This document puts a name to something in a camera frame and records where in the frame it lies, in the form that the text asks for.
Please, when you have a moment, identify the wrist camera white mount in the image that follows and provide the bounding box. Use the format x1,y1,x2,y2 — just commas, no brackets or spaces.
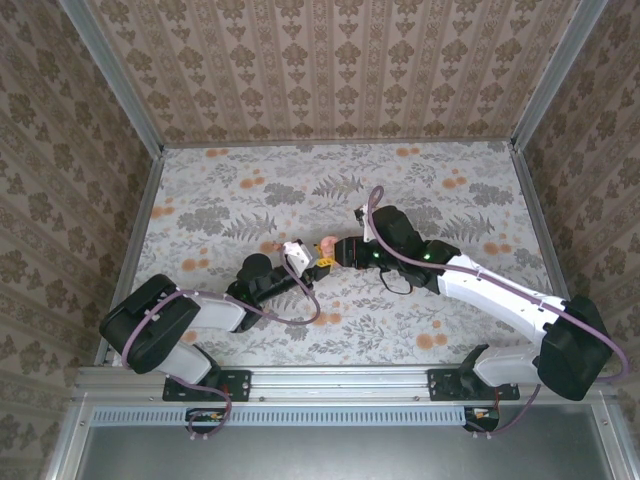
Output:
282,240,314,276
353,204,376,242

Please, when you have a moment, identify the grey sheet metal panel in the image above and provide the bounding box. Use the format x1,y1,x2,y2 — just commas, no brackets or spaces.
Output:
42,399,640,480

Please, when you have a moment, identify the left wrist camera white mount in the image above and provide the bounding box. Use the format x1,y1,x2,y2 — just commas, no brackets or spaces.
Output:
282,240,314,276

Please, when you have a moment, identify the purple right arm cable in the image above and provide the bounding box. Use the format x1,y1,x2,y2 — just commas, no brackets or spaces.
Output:
366,185,630,441

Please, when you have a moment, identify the floral patterned table cover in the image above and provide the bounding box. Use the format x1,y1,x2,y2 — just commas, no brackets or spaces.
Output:
112,141,581,366

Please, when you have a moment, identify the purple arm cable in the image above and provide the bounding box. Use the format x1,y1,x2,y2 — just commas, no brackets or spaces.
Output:
122,252,322,444
366,185,630,441

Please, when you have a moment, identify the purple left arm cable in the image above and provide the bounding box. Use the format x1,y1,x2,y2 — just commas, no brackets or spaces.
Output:
122,252,322,444

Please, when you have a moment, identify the aluminium base beam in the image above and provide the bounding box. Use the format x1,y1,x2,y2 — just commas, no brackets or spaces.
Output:
73,364,615,404

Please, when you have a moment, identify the black electronics box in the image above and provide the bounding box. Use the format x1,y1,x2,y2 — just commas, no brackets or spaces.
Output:
462,405,501,432
185,407,227,434

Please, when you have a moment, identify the grey slotted cable duct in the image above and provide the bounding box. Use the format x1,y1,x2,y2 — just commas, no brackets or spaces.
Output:
91,405,496,427

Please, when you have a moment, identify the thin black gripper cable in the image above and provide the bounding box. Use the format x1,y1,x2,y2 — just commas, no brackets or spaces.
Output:
377,267,414,296

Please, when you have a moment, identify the aluminium side rail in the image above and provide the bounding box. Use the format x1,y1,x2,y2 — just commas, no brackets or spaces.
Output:
94,149,166,366
509,144,591,364

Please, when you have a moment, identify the aluminium back rail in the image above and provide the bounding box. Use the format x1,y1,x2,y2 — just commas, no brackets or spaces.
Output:
162,139,516,150

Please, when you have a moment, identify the aluminium corner post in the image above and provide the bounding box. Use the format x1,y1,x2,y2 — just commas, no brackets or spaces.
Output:
58,0,166,160
510,0,609,151

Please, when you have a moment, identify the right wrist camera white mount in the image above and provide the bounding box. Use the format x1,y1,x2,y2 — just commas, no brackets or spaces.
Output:
353,204,376,242

